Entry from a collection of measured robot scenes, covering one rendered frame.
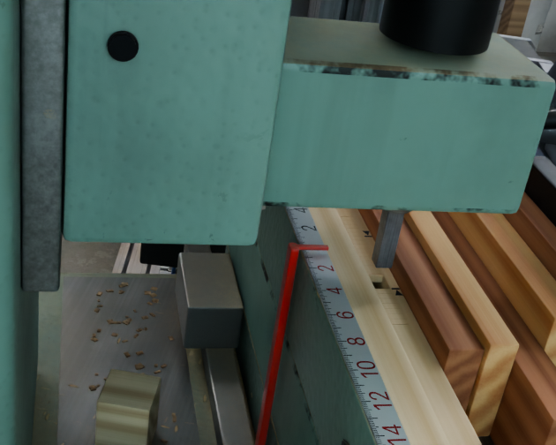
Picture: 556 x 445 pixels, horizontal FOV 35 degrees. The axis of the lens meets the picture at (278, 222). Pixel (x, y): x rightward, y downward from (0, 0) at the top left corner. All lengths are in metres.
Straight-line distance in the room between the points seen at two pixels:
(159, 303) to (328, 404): 0.29
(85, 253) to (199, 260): 1.61
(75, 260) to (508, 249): 1.80
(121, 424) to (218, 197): 0.22
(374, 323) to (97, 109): 0.17
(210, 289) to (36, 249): 0.27
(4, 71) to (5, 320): 0.09
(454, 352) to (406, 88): 0.12
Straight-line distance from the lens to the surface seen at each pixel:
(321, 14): 1.27
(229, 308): 0.60
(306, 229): 0.48
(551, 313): 0.44
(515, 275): 0.47
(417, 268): 0.48
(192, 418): 0.58
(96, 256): 2.24
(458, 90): 0.40
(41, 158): 0.34
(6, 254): 0.32
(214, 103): 0.34
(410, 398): 0.39
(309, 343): 0.44
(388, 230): 0.46
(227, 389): 0.58
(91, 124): 0.34
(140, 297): 0.68
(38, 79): 0.33
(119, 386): 0.54
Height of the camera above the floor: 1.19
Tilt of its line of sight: 29 degrees down
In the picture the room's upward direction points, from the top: 9 degrees clockwise
